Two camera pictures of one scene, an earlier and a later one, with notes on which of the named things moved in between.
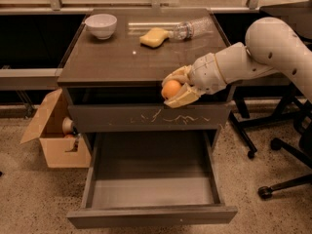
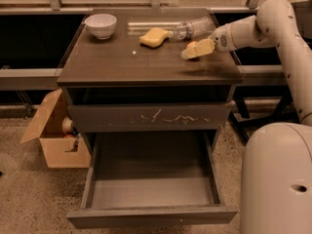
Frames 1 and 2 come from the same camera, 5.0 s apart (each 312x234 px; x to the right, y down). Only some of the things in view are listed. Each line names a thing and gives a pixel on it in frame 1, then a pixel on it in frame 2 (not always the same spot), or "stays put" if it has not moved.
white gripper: [205, 71] -> [223, 40]
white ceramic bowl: [101, 25] stays put
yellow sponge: [154, 37] stays put
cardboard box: [60, 150] stays put
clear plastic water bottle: [192, 28] stays put
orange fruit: [171, 88] -> [192, 44]
